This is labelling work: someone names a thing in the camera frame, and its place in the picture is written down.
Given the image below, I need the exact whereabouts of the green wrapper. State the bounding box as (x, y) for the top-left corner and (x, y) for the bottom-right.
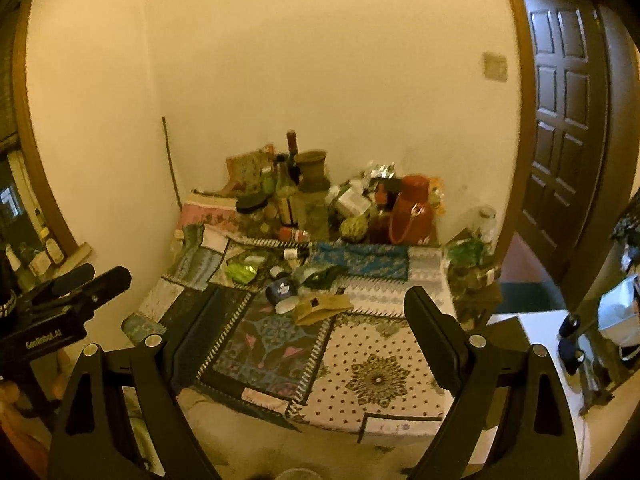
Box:
(224, 261), (259, 285)

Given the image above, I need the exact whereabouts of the yellow paper bag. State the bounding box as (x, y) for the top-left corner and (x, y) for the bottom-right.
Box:
(293, 294), (354, 326)

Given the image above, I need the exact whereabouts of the white plastic bag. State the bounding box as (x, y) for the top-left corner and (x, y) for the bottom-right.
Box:
(598, 275), (639, 362)

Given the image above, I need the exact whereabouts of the patchwork patterned tablecloth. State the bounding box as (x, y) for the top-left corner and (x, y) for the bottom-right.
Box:
(134, 194), (454, 442)

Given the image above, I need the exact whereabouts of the dark red sauce bottle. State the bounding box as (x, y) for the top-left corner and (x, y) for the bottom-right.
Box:
(369, 182), (390, 245)

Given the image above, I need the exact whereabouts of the white box with label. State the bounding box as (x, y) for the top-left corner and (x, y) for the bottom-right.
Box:
(335, 188), (371, 218)

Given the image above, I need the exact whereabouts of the dark wooden door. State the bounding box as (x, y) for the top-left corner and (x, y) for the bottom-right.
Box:
(518, 0), (608, 282)

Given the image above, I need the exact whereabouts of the brown clay pot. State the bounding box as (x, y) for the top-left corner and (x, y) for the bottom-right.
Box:
(294, 150), (330, 193)

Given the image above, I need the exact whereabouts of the wall light switch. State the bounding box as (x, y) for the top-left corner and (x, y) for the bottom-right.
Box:
(483, 52), (508, 82)

